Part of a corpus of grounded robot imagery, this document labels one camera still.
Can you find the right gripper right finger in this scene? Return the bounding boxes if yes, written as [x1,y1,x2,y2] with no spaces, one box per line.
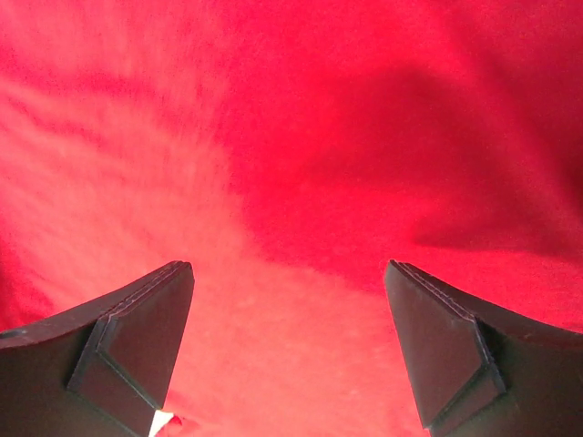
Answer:
[385,260,582,437]

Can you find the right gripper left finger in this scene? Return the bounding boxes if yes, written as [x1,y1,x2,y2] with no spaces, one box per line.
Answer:
[1,261,194,436]

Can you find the dark red t-shirt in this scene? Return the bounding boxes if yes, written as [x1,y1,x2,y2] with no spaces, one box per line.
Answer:
[1,1,582,436]

